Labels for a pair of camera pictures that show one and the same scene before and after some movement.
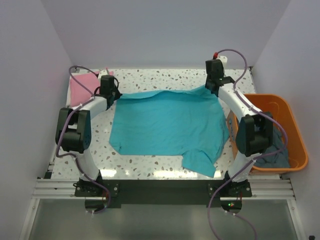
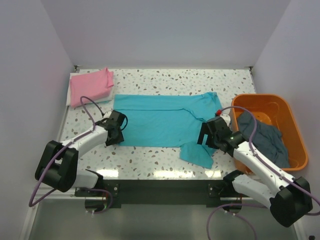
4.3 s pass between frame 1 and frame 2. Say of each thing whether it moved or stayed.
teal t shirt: moved
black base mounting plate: stayed
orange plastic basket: stayed
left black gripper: moved
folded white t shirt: stayed
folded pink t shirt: stayed
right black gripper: moved
